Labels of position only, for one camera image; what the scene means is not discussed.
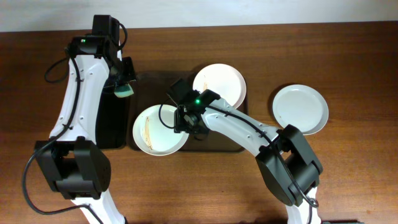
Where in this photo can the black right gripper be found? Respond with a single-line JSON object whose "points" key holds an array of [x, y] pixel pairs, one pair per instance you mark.
{"points": [[180, 126]]}

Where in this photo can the black plastic tray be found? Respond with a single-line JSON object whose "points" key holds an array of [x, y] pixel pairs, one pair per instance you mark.
{"points": [[111, 122]]}

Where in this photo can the white plate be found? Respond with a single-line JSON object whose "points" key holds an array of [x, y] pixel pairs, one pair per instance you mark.
{"points": [[302, 107], [152, 137], [224, 80]]}

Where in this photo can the white plate back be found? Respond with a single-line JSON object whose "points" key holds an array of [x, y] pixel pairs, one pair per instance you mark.
{"points": [[224, 80]]}

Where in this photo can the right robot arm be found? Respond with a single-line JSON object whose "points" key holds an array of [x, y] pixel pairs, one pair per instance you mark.
{"points": [[288, 165]]}

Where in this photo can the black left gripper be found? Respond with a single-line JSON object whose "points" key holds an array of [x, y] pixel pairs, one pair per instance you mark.
{"points": [[130, 72]]}

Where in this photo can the white plate front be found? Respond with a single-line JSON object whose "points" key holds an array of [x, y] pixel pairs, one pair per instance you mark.
{"points": [[152, 137]]}

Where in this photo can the green yellow sponge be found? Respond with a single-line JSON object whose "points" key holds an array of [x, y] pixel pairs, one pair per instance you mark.
{"points": [[123, 90]]}

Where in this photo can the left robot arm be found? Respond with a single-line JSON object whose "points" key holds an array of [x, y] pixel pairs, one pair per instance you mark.
{"points": [[70, 160]]}

